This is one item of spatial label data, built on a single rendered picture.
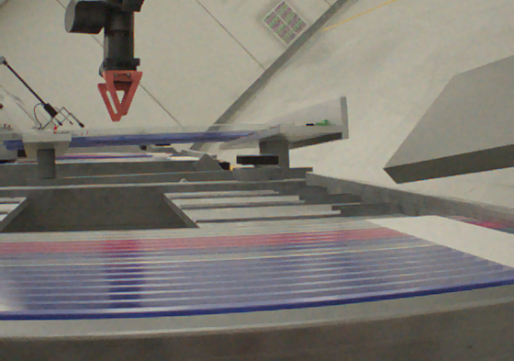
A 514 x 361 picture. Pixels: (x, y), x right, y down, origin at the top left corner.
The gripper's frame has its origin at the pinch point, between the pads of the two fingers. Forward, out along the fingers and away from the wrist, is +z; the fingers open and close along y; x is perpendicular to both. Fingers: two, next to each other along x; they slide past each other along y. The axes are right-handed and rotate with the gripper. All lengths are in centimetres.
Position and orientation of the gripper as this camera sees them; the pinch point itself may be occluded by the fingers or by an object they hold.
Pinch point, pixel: (118, 114)
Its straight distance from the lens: 124.9
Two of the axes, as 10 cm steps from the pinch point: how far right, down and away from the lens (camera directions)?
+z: 0.4, 10.0, -0.4
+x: 9.5, -0.2, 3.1
